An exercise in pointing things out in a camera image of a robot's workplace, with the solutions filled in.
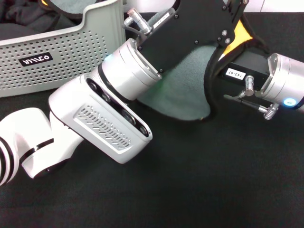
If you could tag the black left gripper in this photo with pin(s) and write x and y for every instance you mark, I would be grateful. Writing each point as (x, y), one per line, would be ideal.
(190, 23)

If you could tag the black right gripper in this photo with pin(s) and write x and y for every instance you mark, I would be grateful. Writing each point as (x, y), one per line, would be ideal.
(251, 66)

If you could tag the grey yellow black-trimmed towel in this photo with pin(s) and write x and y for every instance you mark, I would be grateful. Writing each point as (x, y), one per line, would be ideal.
(71, 7)
(180, 95)

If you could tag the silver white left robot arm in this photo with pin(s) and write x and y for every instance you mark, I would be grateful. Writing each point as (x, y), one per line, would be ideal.
(133, 69)

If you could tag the black tablecloth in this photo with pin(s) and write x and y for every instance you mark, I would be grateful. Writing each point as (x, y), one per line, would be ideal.
(190, 178)

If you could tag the grey perforated storage box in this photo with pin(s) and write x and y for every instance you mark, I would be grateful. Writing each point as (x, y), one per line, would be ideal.
(59, 59)

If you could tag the black cloth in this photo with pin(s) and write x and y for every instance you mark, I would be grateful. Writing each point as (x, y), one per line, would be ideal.
(23, 16)

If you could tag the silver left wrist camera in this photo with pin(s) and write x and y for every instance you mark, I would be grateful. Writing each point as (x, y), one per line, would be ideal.
(107, 128)

